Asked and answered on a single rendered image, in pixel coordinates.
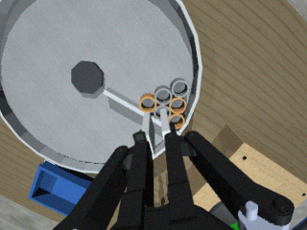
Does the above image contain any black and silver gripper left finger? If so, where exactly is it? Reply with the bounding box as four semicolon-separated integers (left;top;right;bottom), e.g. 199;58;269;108
53;111;155;230

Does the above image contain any blue square tray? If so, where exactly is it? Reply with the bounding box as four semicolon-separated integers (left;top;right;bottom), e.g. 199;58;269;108
28;159;94;216

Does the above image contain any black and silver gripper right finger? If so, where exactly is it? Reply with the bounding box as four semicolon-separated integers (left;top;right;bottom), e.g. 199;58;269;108
160;108;295;230

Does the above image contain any grey metal bushing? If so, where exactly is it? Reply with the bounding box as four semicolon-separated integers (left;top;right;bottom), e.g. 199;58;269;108
170;78;189;98
154;85;173;105
153;103;171;121

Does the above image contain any bronze bushing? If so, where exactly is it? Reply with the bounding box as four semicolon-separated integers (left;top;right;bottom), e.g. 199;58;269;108
139;93;156;112
168;112;185;129
169;95;186;114

